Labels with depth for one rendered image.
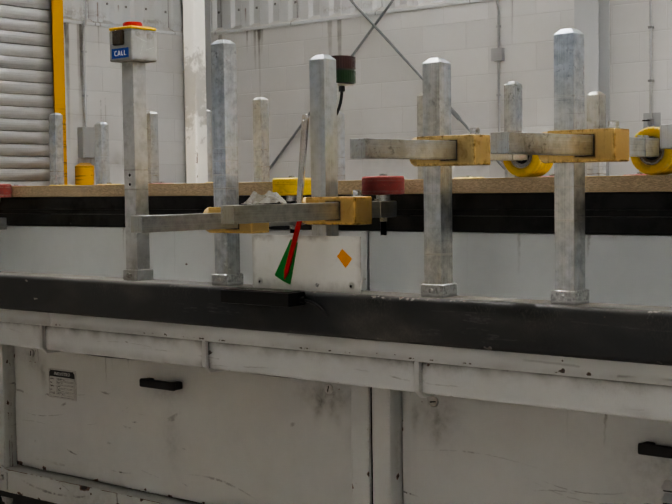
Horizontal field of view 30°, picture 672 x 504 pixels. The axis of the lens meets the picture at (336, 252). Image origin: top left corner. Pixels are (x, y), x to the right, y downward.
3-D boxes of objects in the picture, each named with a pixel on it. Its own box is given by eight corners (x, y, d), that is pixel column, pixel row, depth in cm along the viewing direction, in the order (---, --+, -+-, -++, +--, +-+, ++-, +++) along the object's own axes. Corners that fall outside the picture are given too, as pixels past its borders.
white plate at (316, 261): (359, 293, 220) (358, 236, 219) (251, 287, 237) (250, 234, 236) (361, 293, 220) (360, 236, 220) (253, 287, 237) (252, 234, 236)
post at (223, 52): (227, 289, 242) (223, 38, 239) (215, 288, 244) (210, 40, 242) (240, 287, 245) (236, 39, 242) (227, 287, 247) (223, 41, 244)
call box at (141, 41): (131, 63, 254) (131, 24, 253) (109, 65, 258) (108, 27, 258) (157, 65, 259) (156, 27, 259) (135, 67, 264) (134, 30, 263)
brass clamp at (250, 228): (249, 233, 236) (249, 207, 235) (199, 233, 244) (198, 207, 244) (271, 232, 240) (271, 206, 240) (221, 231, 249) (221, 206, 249)
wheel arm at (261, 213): (235, 229, 202) (234, 202, 201) (219, 229, 204) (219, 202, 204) (397, 221, 235) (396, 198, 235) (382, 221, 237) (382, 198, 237)
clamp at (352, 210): (354, 225, 220) (354, 196, 220) (297, 224, 229) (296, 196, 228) (374, 224, 224) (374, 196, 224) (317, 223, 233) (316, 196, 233)
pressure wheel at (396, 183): (387, 236, 229) (387, 173, 229) (353, 235, 234) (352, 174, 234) (413, 234, 235) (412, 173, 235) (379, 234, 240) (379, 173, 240)
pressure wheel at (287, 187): (315, 233, 249) (314, 175, 249) (275, 233, 248) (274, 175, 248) (310, 231, 257) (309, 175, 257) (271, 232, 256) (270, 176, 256)
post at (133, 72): (137, 280, 258) (132, 60, 255) (121, 280, 261) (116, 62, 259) (153, 279, 261) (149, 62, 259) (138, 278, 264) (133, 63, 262)
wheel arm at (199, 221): (143, 237, 220) (142, 213, 219) (130, 237, 222) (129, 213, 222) (305, 229, 253) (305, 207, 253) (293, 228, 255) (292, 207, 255)
